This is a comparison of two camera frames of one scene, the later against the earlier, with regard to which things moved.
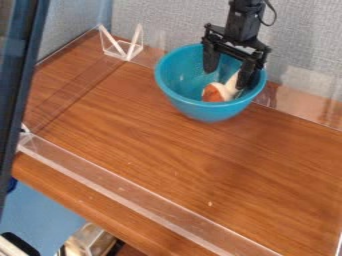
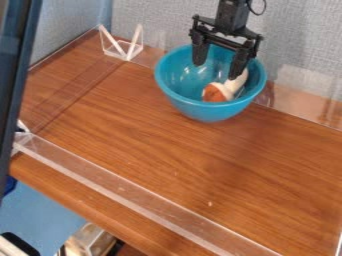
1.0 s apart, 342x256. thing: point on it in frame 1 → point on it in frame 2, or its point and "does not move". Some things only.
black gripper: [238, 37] → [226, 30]
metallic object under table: [88, 241] does not move
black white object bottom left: [13, 246] does not move
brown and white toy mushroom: [219, 92] does not move
